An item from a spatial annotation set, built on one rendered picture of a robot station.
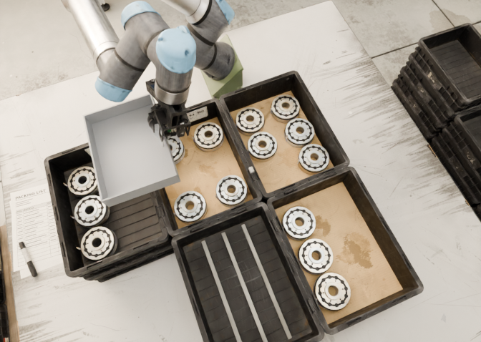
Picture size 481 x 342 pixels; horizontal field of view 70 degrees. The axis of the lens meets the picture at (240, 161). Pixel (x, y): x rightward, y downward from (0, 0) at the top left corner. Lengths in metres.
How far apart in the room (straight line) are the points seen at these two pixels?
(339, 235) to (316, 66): 0.78
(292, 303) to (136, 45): 0.81
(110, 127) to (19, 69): 1.90
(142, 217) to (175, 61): 0.64
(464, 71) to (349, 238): 1.24
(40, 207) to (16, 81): 1.53
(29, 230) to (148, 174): 0.63
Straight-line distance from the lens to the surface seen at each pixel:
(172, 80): 0.72
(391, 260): 1.16
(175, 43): 0.69
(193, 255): 1.12
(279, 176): 1.18
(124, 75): 0.80
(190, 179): 1.19
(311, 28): 1.74
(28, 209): 1.51
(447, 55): 2.15
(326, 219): 1.16
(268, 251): 1.12
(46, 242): 1.44
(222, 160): 1.20
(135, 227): 1.18
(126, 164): 1.01
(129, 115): 1.08
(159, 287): 1.26
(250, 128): 1.22
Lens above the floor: 1.93
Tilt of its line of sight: 67 degrees down
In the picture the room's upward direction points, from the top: 3 degrees counter-clockwise
